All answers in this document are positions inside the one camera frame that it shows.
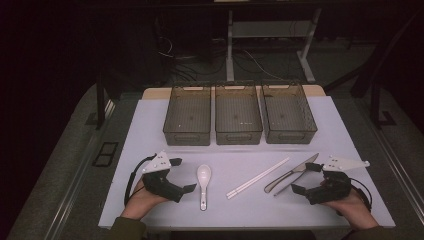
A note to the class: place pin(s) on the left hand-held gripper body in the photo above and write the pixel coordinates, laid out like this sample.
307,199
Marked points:
160,183

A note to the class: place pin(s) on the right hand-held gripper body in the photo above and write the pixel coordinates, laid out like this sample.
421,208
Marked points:
330,191

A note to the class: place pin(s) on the thin metal utensil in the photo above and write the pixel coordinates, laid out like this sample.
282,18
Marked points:
289,184

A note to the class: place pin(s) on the metal table knife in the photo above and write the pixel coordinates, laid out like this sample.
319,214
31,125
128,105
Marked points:
293,171

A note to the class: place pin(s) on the white ceramic spoon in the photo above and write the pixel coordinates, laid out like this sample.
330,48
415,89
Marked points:
203,175

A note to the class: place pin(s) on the white chopstick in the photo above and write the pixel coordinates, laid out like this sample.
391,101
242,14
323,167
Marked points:
258,180
256,177

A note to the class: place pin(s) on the dark mesh basket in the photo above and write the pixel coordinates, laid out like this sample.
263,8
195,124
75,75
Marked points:
188,116
238,115
288,115

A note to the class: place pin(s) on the person's left hand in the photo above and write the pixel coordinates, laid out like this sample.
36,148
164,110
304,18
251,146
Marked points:
140,203

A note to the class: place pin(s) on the person's right hand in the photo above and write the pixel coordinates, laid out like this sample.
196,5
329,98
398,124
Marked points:
355,210

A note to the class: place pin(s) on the black metal stand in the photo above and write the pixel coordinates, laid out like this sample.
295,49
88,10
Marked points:
100,106
375,103

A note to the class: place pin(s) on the metal floor rail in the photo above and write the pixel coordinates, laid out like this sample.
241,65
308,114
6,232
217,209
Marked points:
71,190
396,166

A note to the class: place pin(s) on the white metal desk frame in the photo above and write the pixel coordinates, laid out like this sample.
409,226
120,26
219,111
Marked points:
230,50

